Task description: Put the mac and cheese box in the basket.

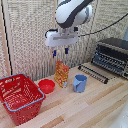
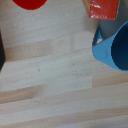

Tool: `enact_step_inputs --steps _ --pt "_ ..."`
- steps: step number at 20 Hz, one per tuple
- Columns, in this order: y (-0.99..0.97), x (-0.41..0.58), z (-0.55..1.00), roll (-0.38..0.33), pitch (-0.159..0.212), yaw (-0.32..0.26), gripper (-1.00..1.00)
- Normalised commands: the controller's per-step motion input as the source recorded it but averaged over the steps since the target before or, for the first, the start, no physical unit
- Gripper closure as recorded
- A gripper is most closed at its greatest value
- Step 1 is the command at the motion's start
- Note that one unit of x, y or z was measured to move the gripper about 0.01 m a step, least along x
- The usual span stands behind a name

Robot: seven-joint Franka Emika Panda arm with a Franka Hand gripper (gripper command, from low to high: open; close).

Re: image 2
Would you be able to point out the blue mug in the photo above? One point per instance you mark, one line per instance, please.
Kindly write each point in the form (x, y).
(116, 50)

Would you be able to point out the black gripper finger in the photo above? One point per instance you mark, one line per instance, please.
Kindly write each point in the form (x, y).
(1, 53)

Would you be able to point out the red bowl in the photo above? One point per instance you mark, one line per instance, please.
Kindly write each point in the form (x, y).
(30, 3)

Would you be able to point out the mac and cheese carton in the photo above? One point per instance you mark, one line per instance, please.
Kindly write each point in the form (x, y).
(101, 8)

